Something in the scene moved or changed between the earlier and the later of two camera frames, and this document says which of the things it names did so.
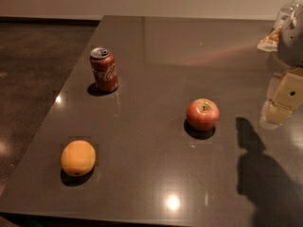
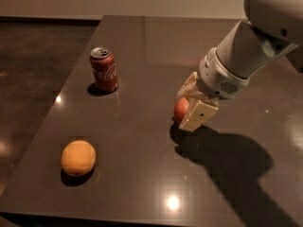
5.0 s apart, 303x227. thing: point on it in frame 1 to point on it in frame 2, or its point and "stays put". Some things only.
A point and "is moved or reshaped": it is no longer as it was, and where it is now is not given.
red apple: [203, 114] is moved or reshaped
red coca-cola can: [104, 66] stays put
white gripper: [292, 46] to [216, 78]
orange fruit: [78, 157] stays put
